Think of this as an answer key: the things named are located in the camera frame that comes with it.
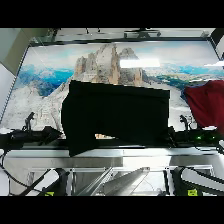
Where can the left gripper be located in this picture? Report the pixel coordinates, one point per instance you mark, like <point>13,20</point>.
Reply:
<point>49,135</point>

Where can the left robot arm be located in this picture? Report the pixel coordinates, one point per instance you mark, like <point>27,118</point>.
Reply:
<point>19,137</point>

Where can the red garment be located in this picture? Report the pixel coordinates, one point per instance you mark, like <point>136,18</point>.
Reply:
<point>206,103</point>

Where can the black T-shirt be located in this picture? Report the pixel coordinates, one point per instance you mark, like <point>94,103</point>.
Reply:
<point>116,113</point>

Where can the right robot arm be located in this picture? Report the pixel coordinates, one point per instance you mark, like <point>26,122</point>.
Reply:
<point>201,137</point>

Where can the silver frame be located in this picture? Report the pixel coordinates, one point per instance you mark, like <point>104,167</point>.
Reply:
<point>140,152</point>

